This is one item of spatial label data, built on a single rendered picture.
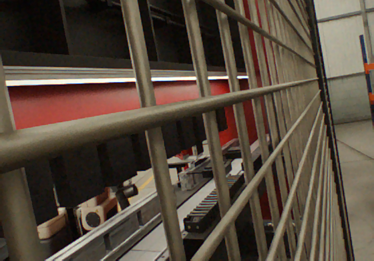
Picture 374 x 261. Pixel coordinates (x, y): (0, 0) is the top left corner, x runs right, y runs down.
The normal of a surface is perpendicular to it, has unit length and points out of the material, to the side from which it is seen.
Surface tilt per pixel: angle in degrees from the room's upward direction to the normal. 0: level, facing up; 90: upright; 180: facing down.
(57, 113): 90
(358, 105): 90
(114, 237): 90
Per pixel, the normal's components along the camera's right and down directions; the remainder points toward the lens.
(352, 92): -0.19, 0.09
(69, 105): 0.89, -0.14
